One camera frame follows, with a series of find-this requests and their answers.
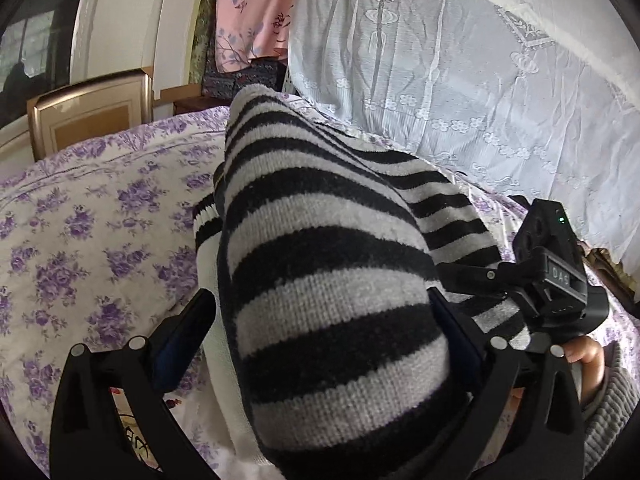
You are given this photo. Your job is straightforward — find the purple floral bedsheet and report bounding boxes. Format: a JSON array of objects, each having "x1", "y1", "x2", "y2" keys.
[{"x1": 0, "y1": 92, "x2": 640, "y2": 480}]

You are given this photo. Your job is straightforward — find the white door frame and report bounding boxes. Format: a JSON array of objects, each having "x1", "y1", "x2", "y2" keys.
[{"x1": 70, "y1": 0, "x2": 211, "y2": 106}]

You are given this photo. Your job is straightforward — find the white lace cover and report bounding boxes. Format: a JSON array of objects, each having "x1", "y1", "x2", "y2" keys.
[{"x1": 287, "y1": 0, "x2": 640, "y2": 266}]

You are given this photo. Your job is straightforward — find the cream printed cloth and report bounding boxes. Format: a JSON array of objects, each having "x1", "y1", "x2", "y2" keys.
[{"x1": 107, "y1": 385, "x2": 176, "y2": 476}]

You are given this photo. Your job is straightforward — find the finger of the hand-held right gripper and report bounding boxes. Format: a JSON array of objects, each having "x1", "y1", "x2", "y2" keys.
[{"x1": 435, "y1": 259, "x2": 531, "y2": 306}]

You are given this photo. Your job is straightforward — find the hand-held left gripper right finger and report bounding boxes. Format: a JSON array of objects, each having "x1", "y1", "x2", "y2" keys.
[{"x1": 427, "y1": 287, "x2": 586, "y2": 480}]

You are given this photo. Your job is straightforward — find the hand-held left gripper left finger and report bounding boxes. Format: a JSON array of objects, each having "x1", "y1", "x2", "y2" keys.
[{"x1": 50, "y1": 287, "x2": 218, "y2": 480}]

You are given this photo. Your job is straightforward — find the green patterned curtain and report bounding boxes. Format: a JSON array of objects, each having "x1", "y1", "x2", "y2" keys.
[{"x1": 187, "y1": 0, "x2": 223, "y2": 86}]

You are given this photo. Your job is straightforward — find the dark patterned cloth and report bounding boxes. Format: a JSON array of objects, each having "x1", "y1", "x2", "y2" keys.
[{"x1": 202, "y1": 57, "x2": 288, "y2": 101}]

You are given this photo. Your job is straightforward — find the pink floral cloth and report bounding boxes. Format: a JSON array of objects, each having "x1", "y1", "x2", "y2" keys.
[{"x1": 212, "y1": 0, "x2": 306, "y2": 73}]

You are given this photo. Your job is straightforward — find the person's right forearm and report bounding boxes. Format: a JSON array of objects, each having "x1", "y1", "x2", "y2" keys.
[{"x1": 580, "y1": 340, "x2": 640, "y2": 471}]

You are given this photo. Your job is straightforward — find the person's right hand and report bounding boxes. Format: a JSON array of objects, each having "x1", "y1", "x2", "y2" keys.
[{"x1": 565, "y1": 336, "x2": 608, "y2": 406}]

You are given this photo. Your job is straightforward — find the dark window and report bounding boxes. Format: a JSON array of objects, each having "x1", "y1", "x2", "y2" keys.
[{"x1": 0, "y1": 0, "x2": 76, "y2": 131}]

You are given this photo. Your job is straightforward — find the black grey striped sweater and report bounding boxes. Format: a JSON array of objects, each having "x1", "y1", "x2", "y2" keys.
[{"x1": 192, "y1": 84, "x2": 533, "y2": 480}]

